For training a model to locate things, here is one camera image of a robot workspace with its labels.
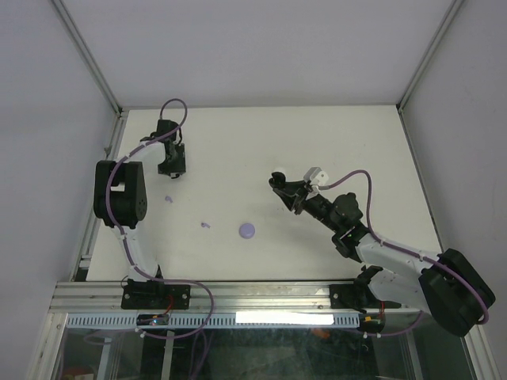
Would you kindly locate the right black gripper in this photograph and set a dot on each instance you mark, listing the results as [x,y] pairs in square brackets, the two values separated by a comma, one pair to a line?
[294,201]

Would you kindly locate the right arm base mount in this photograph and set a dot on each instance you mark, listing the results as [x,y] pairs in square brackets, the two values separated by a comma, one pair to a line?
[356,294]

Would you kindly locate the slotted cable duct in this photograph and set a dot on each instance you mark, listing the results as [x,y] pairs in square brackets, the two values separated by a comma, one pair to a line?
[242,319]

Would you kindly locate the black earbud case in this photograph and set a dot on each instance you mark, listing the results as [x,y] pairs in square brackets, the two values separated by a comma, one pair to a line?
[277,182]

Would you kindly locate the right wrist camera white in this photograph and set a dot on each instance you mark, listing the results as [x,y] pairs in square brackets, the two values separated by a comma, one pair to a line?
[315,180]

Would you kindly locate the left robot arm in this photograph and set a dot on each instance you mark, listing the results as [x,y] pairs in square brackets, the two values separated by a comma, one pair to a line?
[120,195]

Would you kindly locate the white earbud case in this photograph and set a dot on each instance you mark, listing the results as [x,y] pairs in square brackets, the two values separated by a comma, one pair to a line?
[279,170]

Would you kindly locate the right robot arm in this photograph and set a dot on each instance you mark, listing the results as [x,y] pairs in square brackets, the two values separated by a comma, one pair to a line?
[443,285]

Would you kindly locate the purple earbud case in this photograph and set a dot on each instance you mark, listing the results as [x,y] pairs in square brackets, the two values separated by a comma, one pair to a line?
[247,230]

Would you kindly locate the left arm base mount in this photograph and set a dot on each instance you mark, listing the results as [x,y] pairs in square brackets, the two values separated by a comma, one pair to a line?
[146,294]

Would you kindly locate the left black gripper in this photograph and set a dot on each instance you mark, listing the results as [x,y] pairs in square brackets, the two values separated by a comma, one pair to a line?
[179,166]

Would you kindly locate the aluminium front rail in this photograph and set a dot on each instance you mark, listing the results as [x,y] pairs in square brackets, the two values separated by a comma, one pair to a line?
[226,297]

